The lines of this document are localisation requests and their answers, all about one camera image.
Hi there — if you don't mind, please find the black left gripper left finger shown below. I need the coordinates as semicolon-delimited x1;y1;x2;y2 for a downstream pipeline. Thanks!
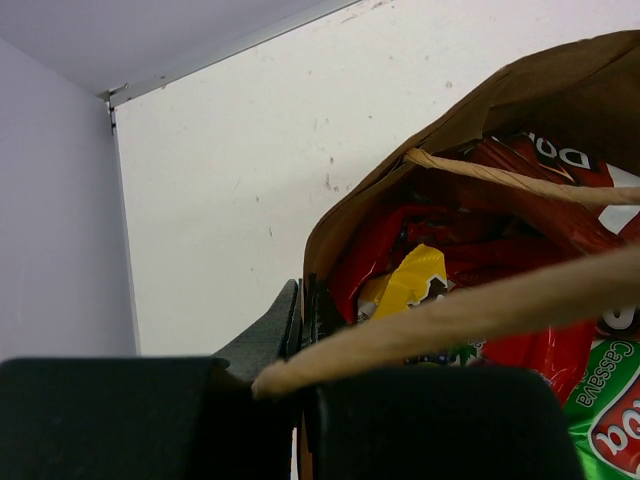
1;280;301;479

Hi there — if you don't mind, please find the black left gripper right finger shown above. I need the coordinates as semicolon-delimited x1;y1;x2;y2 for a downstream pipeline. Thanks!
302;284;586;480

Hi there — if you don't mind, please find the yellow M&M's packet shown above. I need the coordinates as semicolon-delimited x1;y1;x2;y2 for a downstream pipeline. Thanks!
356;245;448;324

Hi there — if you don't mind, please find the brown paper bag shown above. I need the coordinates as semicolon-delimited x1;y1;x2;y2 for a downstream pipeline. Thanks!
252;29;640;480

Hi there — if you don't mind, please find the blue M&M's packet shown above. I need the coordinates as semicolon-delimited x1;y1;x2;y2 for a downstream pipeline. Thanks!
404;345;478;366

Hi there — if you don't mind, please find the green Chuba cassava bag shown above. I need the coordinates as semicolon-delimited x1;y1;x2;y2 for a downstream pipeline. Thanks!
564;339;639;479

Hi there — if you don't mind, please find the red Doritos bag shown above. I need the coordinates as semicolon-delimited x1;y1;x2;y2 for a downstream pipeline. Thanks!
317;200;596;402

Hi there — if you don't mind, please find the dark red Dove chocolate bag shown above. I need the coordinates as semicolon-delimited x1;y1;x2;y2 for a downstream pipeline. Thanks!
452;131;639;254

